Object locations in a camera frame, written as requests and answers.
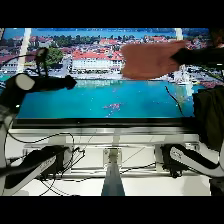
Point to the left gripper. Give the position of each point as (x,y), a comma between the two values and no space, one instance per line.
(70,82)

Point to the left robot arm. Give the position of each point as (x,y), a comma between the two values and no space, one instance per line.
(19,94)

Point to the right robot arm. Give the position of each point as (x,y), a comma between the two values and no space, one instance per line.
(203,56)

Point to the black garment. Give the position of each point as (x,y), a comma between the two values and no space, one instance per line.
(210,113)

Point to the silver frame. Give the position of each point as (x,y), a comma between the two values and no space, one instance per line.
(112,180)

